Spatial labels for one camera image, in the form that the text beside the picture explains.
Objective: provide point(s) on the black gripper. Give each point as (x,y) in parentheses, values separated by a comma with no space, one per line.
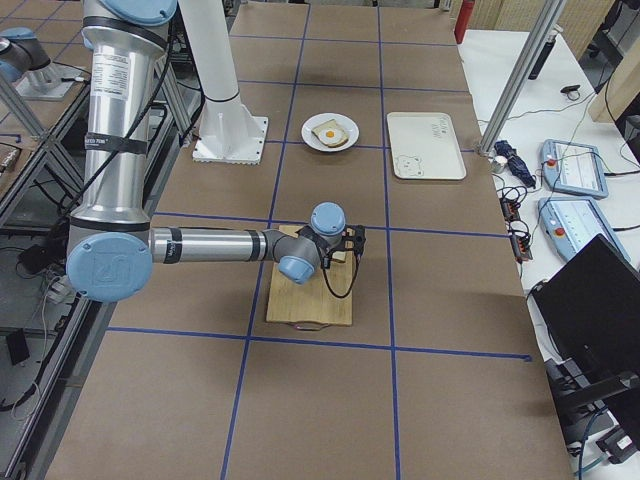
(334,253)

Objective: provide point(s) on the bread slice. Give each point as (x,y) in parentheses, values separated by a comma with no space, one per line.
(339,256)
(331,124)

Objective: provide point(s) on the white round plate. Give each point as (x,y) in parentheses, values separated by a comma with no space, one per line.
(347,124)

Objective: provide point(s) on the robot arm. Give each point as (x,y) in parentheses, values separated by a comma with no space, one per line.
(21,52)
(112,245)

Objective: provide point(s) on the bread slice under egg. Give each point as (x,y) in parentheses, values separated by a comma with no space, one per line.
(331,124)

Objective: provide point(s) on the wooden cutting board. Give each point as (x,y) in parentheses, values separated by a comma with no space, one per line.
(311,304)

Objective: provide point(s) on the fried egg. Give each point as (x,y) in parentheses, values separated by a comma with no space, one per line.
(330,135)

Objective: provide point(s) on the cream bear serving tray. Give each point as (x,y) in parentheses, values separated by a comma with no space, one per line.
(424,146)

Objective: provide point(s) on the folded dark umbrella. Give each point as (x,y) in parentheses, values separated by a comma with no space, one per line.
(516,165)

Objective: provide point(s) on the lower teach pendant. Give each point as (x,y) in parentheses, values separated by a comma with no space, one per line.
(571,223)

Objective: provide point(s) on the teach pendant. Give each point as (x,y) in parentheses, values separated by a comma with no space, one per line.
(573,168)
(571,223)

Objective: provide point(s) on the upper teach pendant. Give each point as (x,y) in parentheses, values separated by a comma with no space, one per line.
(573,168)

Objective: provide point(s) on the black laptop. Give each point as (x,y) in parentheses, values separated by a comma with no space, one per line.
(591,307)

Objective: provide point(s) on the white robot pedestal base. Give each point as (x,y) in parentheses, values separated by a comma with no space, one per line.
(228,132)

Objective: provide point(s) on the aluminium frame post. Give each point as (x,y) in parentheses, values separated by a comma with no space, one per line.
(525,62)

